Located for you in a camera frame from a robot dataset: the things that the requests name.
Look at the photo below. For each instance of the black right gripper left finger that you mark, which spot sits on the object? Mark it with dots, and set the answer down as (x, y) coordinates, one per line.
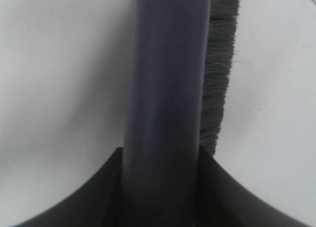
(88, 205)

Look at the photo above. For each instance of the grey hand brush black bristles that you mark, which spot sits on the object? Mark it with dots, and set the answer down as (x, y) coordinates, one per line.
(183, 58)

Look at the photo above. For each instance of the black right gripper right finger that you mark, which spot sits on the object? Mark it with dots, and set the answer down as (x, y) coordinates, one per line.
(223, 202)

